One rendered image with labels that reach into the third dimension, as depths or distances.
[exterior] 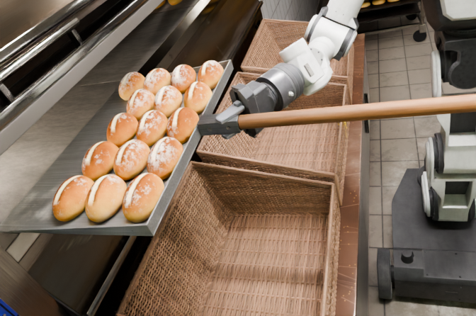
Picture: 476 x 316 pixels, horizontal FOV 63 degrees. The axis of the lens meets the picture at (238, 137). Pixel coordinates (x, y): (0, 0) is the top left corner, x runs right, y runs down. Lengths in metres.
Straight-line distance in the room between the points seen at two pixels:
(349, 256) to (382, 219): 0.86
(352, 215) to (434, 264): 0.48
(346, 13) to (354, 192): 0.63
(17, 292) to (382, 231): 1.63
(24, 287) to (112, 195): 0.26
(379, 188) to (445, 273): 0.69
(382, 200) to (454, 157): 0.81
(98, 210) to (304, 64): 0.52
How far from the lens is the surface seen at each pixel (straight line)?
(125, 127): 0.90
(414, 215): 1.92
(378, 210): 2.16
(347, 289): 1.23
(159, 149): 0.75
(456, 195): 1.73
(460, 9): 1.15
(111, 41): 0.85
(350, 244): 1.31
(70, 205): 0.78
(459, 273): 1.74
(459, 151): 1.44
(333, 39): 1.13
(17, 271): 0.87
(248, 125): 0.78
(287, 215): 1.41
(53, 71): 0.73
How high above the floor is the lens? 1.63
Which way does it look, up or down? 35 degrees down
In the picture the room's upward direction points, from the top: 19 degrees counter-clockwise
